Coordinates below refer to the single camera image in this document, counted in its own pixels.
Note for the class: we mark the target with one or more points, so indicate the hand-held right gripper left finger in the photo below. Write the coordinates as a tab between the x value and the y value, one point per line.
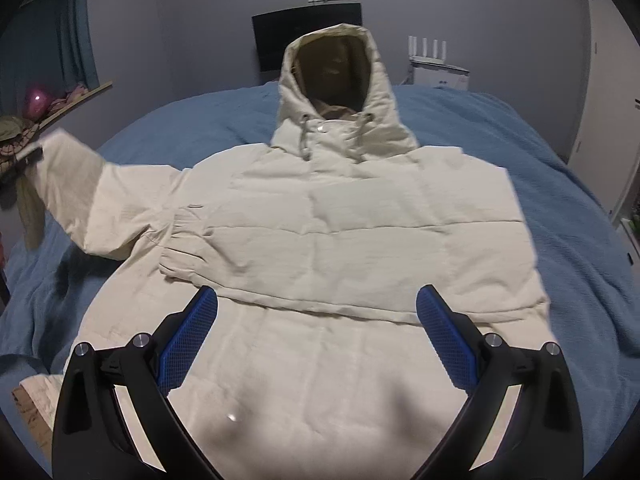
187	340

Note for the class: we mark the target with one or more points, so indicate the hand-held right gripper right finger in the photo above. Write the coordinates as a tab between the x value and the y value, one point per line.
445	340

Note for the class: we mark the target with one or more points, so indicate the pile of mixed clothes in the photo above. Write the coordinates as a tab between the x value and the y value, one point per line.
15	132

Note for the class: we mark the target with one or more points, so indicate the olive hanging cloth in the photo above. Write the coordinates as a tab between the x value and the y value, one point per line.
31	205

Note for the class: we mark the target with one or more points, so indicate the blue bed blanket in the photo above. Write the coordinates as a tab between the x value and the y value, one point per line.
500	125

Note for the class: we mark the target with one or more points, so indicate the white wifi router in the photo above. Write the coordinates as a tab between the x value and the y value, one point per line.
440	76

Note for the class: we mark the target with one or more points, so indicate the wooden board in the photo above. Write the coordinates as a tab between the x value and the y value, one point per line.
85	96

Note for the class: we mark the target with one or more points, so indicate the white door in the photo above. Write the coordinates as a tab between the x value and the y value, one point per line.
605	110

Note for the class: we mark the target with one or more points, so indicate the pink round lamp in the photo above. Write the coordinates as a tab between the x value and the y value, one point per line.
37	102

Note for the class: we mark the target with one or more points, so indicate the white router with antennas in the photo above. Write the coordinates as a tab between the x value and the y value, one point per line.
427	52

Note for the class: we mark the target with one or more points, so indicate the black monitor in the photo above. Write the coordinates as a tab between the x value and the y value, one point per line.
277	30

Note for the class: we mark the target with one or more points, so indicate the blue curtain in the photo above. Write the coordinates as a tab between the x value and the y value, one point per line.
75	35

